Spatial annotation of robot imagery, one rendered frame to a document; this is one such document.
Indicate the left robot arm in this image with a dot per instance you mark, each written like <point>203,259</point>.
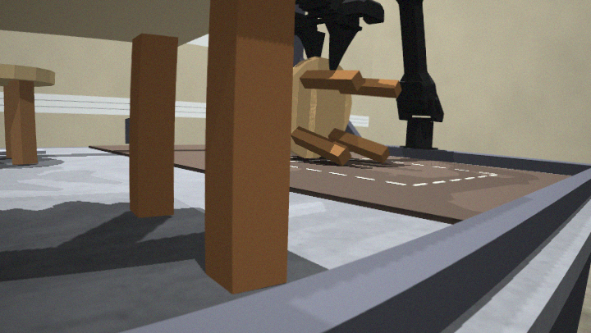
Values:
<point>419,94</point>

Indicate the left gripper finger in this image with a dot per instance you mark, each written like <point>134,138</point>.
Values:
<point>341,33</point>
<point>312,41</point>

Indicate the brown rectangular mat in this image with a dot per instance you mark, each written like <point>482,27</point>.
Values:
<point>448,202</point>

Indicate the dark grey metal arch frame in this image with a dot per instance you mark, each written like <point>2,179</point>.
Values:
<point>298,56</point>

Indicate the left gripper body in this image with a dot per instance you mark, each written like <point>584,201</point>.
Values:
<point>347,10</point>

